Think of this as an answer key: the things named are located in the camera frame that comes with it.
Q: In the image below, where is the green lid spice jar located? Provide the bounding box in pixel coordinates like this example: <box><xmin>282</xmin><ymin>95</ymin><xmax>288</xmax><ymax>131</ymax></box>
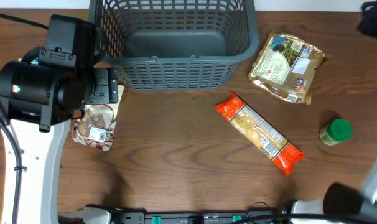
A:
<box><xmin>319</xmin><ymin>119</ymin><xmax>353</xmax><ymax>146</ymax></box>

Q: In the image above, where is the orange spaghetti packet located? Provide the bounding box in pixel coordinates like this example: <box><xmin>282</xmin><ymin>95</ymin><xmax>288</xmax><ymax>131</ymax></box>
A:
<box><xmin>215</xmin><ymin>93</ymin><xmax>305</xmax><ymax>176</ymax></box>

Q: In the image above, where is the beige Pantree snack pouch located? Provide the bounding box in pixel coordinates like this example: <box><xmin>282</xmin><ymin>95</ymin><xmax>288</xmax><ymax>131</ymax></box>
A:
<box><xmin>72</xmin><ymin>85</ymin><xmax>124</xmax><ymax>151</ymax></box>

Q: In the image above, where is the Kleenex tissue multipack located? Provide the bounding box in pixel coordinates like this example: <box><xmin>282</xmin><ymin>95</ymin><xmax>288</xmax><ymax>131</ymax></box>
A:
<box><xmin>31</xmin><ymin>57</ymin><xmax>39</xmax><ymax>65</ymax></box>

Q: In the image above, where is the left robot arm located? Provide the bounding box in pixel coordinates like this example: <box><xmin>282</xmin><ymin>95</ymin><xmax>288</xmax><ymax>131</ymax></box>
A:
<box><xmin>0</xmin><ymin>14</ymin><xmax>119</xmax><ymax>223</ymax></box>

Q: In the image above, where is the gold foil food bag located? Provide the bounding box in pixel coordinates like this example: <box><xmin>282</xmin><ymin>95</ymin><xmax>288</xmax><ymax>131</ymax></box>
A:
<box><xmin>248</xmin><ymin>32</ymin><xmax>328</xmax><ymax>105</ymax></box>

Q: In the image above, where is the grey plastic slotted basket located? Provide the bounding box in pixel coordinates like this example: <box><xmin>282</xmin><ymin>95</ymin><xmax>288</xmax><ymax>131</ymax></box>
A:
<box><xmin>89</xmin><ymin>0</ymin><xmax>259</xmax><ymax>91</ymax></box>

